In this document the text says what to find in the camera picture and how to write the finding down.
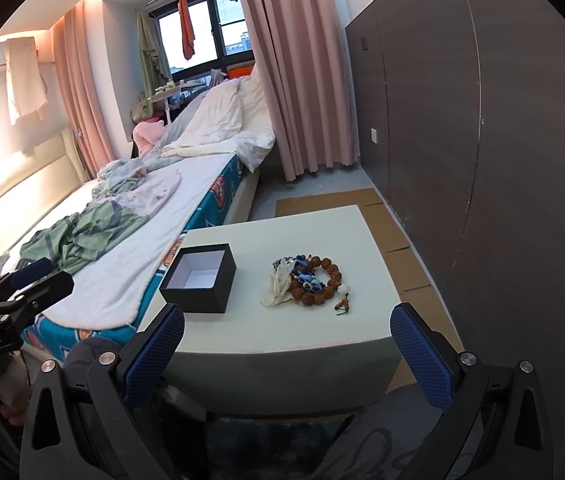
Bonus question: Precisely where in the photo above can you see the pink plush toy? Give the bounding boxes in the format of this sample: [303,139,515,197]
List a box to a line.
[133,120,166,157]

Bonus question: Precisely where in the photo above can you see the brown wooden bead bracelet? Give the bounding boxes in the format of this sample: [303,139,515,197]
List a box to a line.
[286,254,354,317]

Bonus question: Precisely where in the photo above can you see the white tassel pendant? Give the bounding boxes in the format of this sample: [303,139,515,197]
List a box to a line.
[260,262,291,308]

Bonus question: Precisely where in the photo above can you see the window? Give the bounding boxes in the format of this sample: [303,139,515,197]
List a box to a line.
[149,0,255,82]

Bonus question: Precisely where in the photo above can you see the small white side table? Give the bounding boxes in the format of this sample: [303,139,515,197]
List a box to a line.
[149,81,187,125]

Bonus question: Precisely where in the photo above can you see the pink curtain left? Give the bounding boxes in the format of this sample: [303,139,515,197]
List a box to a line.
[52,1,114,178]

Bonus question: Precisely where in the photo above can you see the white low table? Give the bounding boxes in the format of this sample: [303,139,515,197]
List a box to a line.
[164,206,401,416]

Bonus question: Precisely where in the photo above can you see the orange hanging garment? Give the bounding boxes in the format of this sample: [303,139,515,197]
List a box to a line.
[178,0,196,61]

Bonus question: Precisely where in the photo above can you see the blue bead bracelet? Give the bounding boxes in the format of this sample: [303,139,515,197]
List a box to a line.
[271,252,329,295]

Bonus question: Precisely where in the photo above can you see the pink curtain right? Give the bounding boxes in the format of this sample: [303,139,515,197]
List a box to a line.
[240,0,357,181]

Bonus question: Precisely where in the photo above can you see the pink curtain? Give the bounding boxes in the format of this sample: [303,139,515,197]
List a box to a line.
[52,1,114,178]
[240,0,357,181]

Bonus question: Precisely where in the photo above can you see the white fleece blanket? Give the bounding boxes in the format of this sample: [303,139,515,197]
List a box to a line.
[44,154,235,330]

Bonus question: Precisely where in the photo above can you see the green garment on bed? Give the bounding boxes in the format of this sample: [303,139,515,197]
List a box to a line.
[16,200,149,274]

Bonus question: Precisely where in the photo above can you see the dark wooden wardrobe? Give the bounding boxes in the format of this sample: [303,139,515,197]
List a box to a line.
[346,0,565,479]

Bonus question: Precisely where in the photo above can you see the beige headboard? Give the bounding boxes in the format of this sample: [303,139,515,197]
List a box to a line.
[0,127,89,254]

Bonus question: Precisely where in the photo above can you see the white hanging shirt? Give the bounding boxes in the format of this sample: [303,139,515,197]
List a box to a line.
[4,37,48,151]

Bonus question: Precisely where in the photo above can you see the white duvet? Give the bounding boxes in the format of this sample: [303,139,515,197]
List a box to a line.
[160,66,276,172]

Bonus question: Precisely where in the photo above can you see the cardboard floor sheets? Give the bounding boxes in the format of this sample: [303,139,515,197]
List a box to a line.
[274,187,466,394]

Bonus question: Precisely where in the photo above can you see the green hanging garment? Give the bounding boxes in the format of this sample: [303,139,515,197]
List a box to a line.
[137,13,172,98]

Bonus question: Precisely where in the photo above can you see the black jewelry box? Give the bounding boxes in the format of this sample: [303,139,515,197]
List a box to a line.
[160,244,237,314]

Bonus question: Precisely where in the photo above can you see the bed with teal sheet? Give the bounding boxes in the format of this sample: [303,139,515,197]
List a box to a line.
[0,154,258,361]

